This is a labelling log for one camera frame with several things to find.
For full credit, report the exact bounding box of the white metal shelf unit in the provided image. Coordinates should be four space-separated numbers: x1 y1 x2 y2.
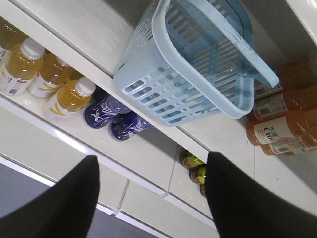
0 0 317 238

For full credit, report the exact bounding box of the orange C100 juice bottle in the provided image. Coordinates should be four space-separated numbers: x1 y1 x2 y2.
247 85 317 121
246 108 317 146
261 132 317 155

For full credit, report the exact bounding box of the blue sports drink bottle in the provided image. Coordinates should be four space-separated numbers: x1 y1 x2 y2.
110 112 155 141
84 96 132 129

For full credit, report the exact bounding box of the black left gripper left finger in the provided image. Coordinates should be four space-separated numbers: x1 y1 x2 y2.
0 155 100 238

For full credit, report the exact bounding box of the orange vitamin drink bottle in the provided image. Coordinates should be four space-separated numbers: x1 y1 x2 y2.
0 38 45 96
27 53 74 99
44 77 96 123

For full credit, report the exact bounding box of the light blue plastic basket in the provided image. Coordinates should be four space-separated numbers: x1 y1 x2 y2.
113 0 279 126

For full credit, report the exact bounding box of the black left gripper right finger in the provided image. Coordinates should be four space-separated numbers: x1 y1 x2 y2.
205 152 317 238

